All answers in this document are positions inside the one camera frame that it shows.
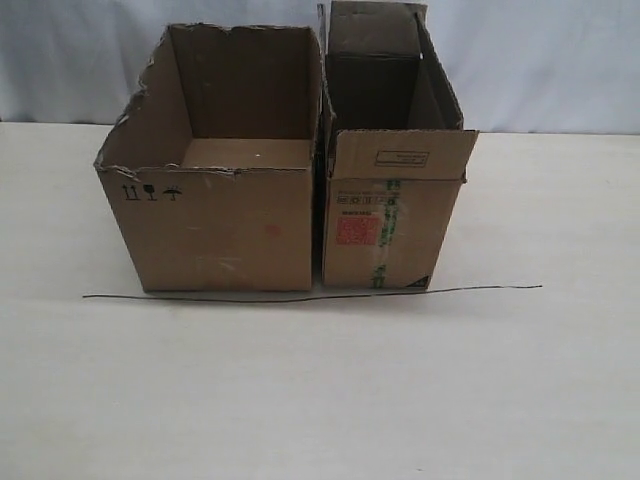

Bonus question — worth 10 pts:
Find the large torn cardboard box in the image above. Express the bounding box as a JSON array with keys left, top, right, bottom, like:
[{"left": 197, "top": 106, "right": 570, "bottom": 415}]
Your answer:
[{"left": 94, "top": 23, "right": 322, "bottom": 292}]

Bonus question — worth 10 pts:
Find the thin dark line on table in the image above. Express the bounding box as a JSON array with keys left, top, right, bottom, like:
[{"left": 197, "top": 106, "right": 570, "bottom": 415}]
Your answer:
[{"left": 81, "top": 284, "right": 544, "bottom": 305}]

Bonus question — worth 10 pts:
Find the white backdrop curtain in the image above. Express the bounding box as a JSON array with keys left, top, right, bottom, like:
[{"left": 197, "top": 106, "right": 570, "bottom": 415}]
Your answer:
[{"left": 1, "top": 1, "right": 639, "bottom": 134}]

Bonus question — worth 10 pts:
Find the taped cardboard box with flaps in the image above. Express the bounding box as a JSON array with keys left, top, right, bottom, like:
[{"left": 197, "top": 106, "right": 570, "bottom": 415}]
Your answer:
[{"left": 318, "top": 1, "right": 478, "bottom": 290}]

